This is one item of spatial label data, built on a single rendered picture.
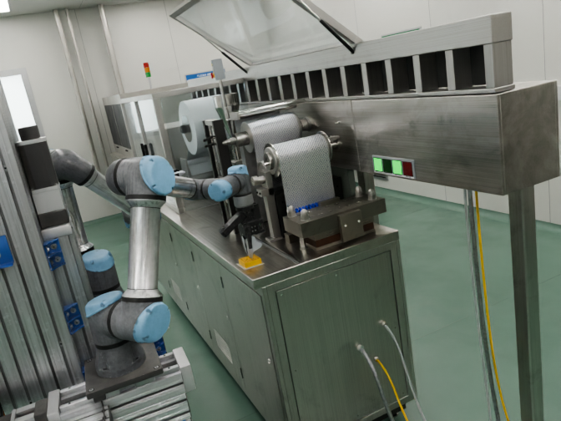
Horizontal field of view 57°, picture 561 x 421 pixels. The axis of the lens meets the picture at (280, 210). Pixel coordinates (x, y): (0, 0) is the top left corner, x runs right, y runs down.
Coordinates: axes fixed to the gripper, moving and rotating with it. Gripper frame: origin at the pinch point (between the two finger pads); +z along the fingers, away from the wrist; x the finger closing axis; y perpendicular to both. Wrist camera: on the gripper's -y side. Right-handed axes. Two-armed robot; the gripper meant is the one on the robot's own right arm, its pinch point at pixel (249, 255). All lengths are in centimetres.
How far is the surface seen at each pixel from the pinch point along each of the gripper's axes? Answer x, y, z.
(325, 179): 9.8, 44.2, -18.9
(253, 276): -13.1, -4.3, 3.6
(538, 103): -74, 73, -45
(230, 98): 81, 34, -57
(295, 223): -5.9, 19.5, -8.9
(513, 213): -63, 72, -9
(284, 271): -16.0, 6.9, 4.5
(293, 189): 9.8, 28.2, -18.5
